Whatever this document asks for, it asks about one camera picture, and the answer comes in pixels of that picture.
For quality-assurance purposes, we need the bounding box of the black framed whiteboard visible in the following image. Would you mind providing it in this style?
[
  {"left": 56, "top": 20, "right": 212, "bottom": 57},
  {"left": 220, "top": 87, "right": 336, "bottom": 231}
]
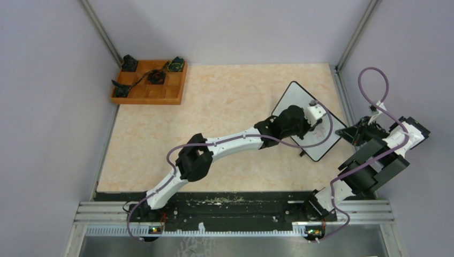
[{"left": 271, "top": 81, "right": 346, "bottom": 162}]

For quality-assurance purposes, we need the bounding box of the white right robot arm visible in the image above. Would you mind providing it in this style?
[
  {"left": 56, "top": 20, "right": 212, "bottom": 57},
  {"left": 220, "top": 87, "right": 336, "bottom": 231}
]
[{"left": 301, "top": 116, "right": 430, "bottom": 221}]

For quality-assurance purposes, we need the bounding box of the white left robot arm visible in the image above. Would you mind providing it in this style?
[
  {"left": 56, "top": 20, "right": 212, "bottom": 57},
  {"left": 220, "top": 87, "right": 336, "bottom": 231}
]
[{"left": 128, "top": 104, "right": 326, "bottom": 222}]

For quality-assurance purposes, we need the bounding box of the dark object top-right compartment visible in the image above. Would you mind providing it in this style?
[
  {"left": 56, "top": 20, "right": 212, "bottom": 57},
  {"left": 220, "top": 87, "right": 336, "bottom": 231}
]
[{"left": 167, "top": 56, "right": 185, "bottom": 72}]

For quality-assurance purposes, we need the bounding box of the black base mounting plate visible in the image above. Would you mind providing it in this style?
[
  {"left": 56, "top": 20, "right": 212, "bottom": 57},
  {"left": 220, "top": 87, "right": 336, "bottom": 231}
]
[{"left": 94, "top": 191, "right": 346, "bottom": 233}]

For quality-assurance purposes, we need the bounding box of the dark object centre compartment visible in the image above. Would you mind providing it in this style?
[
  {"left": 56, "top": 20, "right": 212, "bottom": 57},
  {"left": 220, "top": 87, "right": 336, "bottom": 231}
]
[{"left": 146, "top": 69, "right": 166, "bottom": 85}]

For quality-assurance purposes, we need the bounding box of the orange compartment tray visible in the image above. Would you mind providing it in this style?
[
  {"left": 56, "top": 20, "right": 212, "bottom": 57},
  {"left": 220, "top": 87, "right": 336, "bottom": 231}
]
[{"left": 110, "top": 60, "right": 188, "bottom": 105}]

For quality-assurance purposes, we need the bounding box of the dark object top-left compartment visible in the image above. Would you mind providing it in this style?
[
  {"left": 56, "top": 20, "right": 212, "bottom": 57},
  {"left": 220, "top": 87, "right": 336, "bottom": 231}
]
[{"left": 121, "top": 55, "right": 139, "bottom": 72}]

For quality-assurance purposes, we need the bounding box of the dark object left compartment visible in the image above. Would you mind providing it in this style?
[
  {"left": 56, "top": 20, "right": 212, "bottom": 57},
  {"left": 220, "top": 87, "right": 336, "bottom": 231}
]
[{"left": 111, "top": 80, "right": 131, "bottom": 98}]

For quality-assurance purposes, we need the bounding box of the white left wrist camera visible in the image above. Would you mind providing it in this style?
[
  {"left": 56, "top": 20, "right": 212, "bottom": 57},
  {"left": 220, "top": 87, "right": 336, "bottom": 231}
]
[{"left": 304, "top": 100, "right": 327, "bottom": 126}]

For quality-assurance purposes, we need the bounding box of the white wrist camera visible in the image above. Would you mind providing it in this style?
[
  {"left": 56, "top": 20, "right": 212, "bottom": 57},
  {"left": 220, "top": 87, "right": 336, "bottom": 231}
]
[
  {"left": 304, "top": 100, "right": 327, "bottom": 126},
  {"left": 368, "top": 101, "right": 386, "bottom": 124}
]

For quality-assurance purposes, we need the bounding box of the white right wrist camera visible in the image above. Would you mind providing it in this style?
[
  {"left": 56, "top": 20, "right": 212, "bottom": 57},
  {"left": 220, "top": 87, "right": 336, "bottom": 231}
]
[{"left": 368, "top": 101, "right": 386, "bottom": 124}]

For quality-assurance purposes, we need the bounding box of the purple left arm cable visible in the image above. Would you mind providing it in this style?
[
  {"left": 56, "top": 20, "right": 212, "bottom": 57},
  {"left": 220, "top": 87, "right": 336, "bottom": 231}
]
[{"left": 127, "top": 101, "right": 334, "bottom": 243}]

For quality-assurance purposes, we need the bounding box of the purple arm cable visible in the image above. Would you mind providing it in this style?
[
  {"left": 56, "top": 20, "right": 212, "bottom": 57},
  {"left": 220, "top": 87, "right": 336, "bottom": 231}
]
[
  {"left": 127, "top": 101, "right": 334, "bottom": 243},
  {"left": 305, "top": 67, "right": 410, "bottom": 244}
]

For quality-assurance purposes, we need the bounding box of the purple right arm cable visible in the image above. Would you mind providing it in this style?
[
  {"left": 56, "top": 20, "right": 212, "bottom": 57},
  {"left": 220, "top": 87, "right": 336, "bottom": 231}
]
[{"left": 305, "top": 67, "right": 410, "bottom": 244}]

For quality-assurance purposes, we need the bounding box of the aluminium front rail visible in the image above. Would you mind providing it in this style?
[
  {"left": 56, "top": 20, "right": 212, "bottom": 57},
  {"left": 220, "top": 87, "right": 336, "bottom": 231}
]
[{"left": 73, "top": 200, "right": 395, "bottom": 240}]

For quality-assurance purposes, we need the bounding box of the right corner aluminium post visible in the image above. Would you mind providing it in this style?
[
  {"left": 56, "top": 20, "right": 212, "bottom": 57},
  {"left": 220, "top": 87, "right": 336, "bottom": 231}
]
[{"left": 335, "top": 0, "right": 382, "bottom": 72}]

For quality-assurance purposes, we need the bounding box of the corner aluminium post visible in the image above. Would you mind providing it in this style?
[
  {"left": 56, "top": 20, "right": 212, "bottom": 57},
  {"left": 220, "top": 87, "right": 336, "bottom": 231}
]
[
  {"left": 77, "top": 0, "right": 123, "bottom": 68},
  {"left": 335, "top": 0, "right": 382, "bottom": 72}
]

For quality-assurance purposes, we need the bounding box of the left corner aluminium post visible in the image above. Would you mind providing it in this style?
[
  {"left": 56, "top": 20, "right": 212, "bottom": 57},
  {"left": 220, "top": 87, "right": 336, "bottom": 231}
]
[{"left": 77, "top": 0, "right": 123, "bottom": 68}]

